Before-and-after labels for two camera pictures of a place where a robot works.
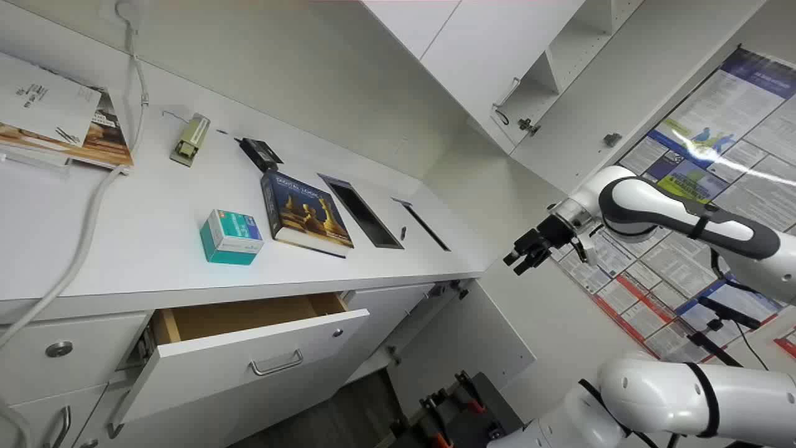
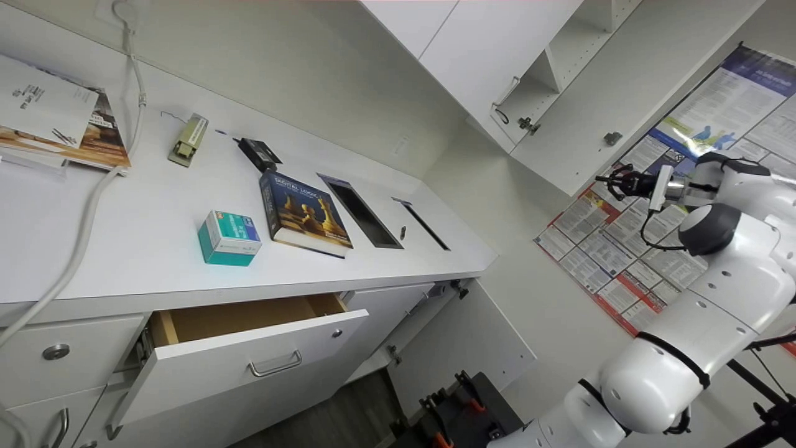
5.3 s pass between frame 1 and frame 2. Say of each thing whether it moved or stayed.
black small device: stayed
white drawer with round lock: stayed
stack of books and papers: stayed
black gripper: moved
